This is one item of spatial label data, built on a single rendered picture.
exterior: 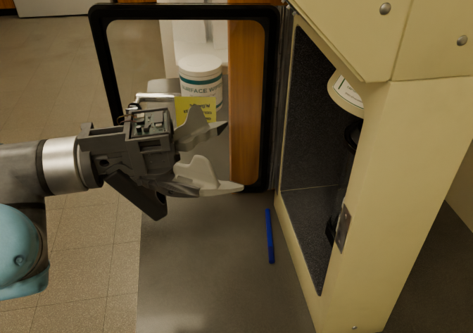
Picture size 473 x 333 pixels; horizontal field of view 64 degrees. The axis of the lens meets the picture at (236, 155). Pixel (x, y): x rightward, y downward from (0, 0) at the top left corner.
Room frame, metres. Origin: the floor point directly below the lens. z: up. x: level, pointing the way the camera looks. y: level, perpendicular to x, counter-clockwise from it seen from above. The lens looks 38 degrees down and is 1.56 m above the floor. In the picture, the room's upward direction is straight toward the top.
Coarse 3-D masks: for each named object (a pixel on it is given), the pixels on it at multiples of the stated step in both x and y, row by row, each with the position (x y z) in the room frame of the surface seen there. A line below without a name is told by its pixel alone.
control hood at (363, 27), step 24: (288, 0) 0.30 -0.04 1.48; (312, 0) 0.29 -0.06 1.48; (336, 0) 0.29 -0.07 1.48; (360, 0) 0.30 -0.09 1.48; (384, 0) 0.30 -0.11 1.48; (408, 0) 0.30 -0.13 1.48; (312, 24) 0.29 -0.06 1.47; (336, 24) 0.29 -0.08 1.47; (360, 24) 0.30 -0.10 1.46; (384, 24) 0.30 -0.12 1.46; (336, 48) 0.29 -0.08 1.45; (360, 48) 0.30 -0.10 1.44; (384, 48) 0.30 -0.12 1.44; (360, 72) 0.30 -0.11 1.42; (384, 72) 0.30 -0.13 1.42
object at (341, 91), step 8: (336, 72) 0.47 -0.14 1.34; (336, 80) 0.45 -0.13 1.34; (344, 80) 0.44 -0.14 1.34; (328, 88) 0.47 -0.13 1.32; (336, 88) 0.44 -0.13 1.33; (344, 88) 0.43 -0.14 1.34; (352, 88) 0.42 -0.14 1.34; (336, 96) 0.43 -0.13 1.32; (344, 96) 0.42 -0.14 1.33; (352, 96) 0.41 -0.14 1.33; (344, 104) 0.42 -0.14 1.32; (352, 104) 0.41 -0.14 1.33; (360, 104) 0.40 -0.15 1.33; (352, 112) 0.40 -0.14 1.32; (360, 112) 0.40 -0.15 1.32
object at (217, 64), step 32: (128, 32) 0.61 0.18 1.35; (160, 32) 0.61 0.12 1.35; (192, 32) 0.61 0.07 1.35; (224, 32) 0.61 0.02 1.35; (256, 32) 0.61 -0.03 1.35; (128, 64) 0.61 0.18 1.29; (160, 64) 0.61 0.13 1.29; (192, 64) 0.61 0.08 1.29; (224, 64) 0.61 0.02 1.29; (256, 64) 0.61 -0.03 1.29; (128, 96) 0.61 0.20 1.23; (160, 96) 0.61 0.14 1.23; (192, 96) 0.61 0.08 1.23; (224, 96) 0.61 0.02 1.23; (256, 96) 0.61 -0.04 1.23; (256, 128) 0.61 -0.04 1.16; (224, 160) 0.61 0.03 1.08; (256, 160) 0.61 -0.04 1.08
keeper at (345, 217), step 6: (342, 210) 0.33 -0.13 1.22; (342, 216) 0.33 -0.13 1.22; (348, 216) 0.31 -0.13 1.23; (342, 222) 0.32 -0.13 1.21; (348, 222) 0.31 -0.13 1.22; (342, 228) 0.32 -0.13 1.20; (336, 234) 0.33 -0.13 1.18; (342, 234) 0.32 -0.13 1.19; (336, 240) 0.32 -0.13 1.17; (342, 240) 0.31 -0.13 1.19; (342, 246) 0.31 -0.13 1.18
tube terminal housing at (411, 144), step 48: (432, 0) 0.31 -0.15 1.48; (432, 48) 0.31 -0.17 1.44; (384, 96) 0.31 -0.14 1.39; (432, 96) 0.31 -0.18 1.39; (384, 144) 0.31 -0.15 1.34; (432, 144) 0.31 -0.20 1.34; (384, 192) 0.31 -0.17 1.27; (432, 192) 0.32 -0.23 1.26; (288, 240) 0.50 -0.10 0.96; (384, 240) 0.31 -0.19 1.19; (336, 288) 0.30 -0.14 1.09; (384, 288) 0.32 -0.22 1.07
